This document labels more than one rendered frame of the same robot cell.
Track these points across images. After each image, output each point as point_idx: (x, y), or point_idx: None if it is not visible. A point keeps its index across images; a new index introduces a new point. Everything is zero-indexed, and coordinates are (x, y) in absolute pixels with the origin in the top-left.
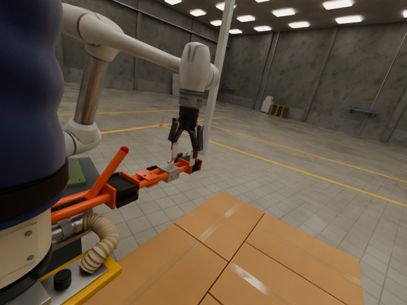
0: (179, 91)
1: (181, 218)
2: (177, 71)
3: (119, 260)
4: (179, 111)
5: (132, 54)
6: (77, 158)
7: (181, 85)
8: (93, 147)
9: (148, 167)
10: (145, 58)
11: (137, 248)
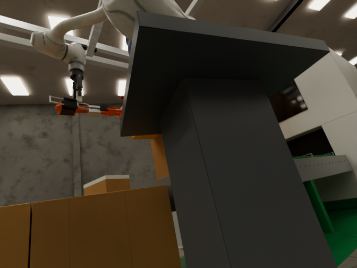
0: (84, 65)
1: (10, 205)
2: (62, 33)
3: (126, 190)
4: (83, 75)
5: (96, 23)
6: (176, 17)
7: (84, 64)
8: (124, 35)
9: (106, 106)
10: (87, 25)
11: (105, 192)
